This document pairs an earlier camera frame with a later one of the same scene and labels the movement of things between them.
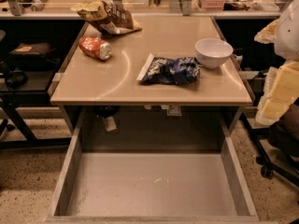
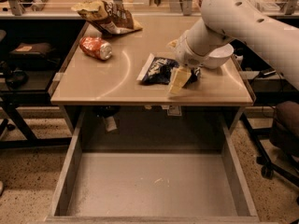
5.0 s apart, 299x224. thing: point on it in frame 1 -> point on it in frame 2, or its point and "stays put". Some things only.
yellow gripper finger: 268,35 -> 186,53
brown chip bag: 108,17 stays put
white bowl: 212,52 stays put
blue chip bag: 161,70 stays put
